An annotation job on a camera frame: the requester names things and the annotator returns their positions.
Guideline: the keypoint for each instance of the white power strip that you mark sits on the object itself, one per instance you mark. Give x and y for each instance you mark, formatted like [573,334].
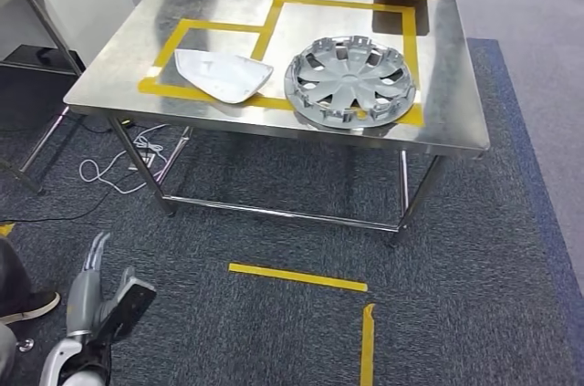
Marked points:
[145,161]

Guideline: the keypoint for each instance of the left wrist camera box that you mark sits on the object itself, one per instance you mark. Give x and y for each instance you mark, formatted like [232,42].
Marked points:
[125,307]

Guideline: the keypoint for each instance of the grey wheel hubcap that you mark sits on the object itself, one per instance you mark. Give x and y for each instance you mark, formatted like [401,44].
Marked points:
[348,78]

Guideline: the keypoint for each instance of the white desk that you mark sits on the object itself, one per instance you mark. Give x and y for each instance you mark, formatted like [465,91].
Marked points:
[87,2]

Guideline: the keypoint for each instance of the person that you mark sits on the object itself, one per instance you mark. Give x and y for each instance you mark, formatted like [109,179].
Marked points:
[32,304]

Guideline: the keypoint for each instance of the yellow tape outline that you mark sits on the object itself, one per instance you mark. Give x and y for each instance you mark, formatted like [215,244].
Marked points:
[159,90]

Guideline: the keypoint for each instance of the white curved plastic car part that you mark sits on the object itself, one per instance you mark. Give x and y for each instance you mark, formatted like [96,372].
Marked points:
[223,75]

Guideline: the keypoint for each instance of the steel workbench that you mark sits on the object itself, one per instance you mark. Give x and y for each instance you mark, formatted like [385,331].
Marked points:
[319,14]

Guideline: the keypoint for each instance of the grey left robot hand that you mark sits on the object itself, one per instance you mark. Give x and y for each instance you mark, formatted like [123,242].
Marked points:
[84,301]

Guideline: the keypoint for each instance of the yellow floor tape strip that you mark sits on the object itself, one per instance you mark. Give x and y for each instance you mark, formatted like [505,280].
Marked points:
[367,347]
[5,230]
[296,277]

